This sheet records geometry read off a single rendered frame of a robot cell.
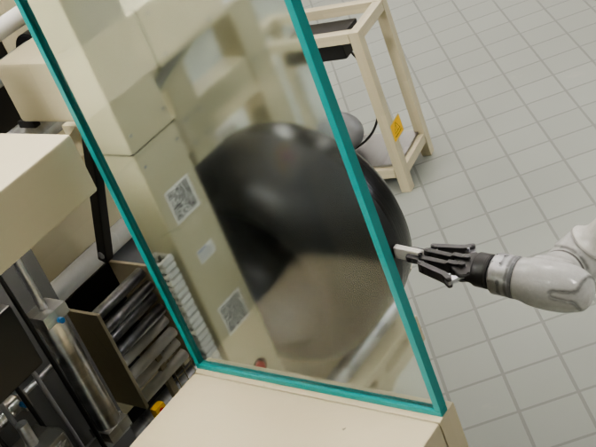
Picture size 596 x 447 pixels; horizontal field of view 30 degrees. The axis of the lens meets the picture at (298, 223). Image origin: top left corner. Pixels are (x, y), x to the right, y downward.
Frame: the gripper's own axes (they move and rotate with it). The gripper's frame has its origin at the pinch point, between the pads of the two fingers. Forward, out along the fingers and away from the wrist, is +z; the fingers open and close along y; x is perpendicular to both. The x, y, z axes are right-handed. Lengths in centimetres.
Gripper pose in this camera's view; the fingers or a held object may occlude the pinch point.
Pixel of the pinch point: (409, 254)
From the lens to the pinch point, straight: 246.3
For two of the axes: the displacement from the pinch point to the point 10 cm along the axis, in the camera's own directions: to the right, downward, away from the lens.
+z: -8.2, -1.8, 5.5
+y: -5.3, 5.9, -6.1
